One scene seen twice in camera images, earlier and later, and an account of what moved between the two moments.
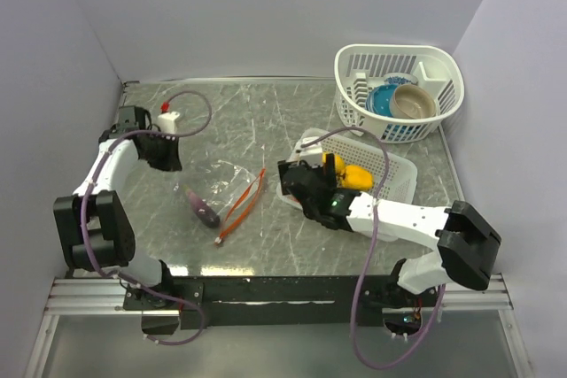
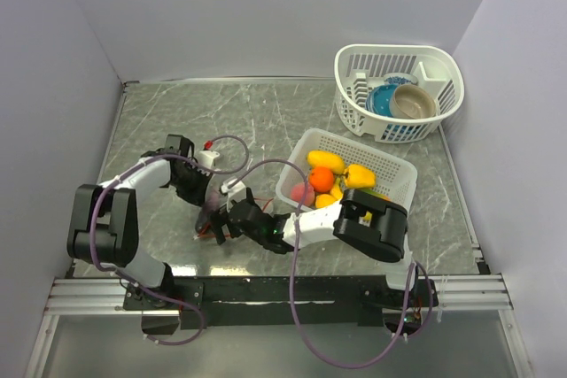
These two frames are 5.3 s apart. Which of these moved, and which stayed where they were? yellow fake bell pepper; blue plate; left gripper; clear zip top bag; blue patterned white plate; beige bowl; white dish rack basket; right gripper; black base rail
Moved: clear zip top bag; right gripper; left gripper
Stayed: yellow fake bell pepper; white dish rack basket; blue plate; blue patterned white plate; black base rail; beige bowl
